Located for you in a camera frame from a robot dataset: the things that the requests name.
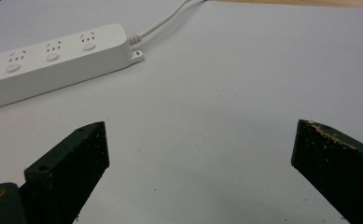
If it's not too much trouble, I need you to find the white power strip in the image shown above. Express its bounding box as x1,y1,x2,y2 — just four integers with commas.
0,23,146,112

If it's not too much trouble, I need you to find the white power strip cable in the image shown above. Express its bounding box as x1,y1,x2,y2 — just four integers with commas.
126,0,208,46

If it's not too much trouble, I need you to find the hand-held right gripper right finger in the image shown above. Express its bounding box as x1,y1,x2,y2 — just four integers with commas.
290,119,363,224

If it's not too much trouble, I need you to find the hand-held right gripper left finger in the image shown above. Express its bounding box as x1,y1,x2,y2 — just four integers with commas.
19,120,111,224

